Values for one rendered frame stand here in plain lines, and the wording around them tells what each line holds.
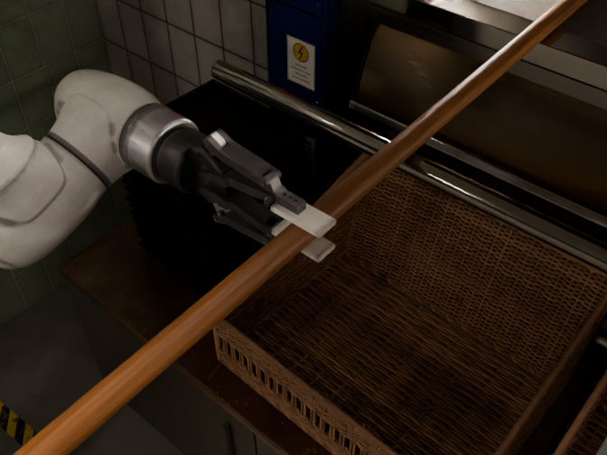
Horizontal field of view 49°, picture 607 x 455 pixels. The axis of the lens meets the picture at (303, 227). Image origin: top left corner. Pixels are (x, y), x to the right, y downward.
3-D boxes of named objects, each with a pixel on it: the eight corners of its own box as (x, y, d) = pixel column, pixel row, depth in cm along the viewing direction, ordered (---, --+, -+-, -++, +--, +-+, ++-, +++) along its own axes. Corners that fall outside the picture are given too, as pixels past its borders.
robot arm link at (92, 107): (190, 131, 92) (126, 203, 89) (116, 91, 100) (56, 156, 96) (156, 79, 83) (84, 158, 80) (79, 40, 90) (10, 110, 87)
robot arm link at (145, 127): (179, 148, 92) (210, 165, 89) (126, 181, 87) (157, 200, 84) (170, 91, 86) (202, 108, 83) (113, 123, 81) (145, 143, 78)
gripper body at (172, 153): (196, 112, 83) (251, 142, 79) (203, 166, 89) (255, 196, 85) (149, 141, 79) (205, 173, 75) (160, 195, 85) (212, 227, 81)
